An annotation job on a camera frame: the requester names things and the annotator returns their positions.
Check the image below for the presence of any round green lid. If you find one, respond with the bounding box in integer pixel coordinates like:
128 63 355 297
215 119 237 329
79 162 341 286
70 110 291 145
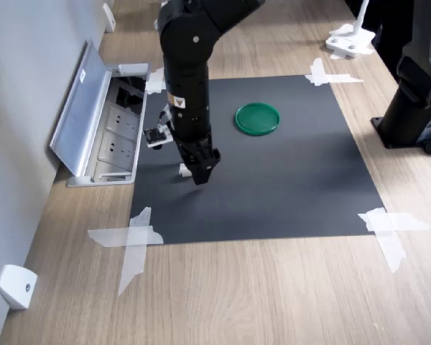
234 102 281 137

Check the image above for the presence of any dark grey mat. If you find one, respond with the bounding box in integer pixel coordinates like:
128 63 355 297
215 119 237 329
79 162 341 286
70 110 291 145
129 74 386 246

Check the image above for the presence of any white masking tape piece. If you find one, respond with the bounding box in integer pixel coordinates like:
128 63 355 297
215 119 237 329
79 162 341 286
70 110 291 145
304 57 365 87
87 206 164 298
144 66 167 96
357 207 431 274

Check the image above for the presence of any white power socket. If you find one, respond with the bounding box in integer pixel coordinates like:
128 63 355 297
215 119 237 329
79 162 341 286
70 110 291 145
106 103 139 137
98 132 136 162

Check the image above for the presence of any silver cable duct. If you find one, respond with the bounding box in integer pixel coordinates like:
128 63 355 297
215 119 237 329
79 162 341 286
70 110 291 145
49 40 152 188

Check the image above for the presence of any white partition bracket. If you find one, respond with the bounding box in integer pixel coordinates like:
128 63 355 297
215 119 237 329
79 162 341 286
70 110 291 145
102 2 116 33
0 264 39 311

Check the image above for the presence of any white taped camera stand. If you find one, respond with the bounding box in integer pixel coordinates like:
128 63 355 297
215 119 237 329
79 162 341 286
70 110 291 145
325 0 376 60

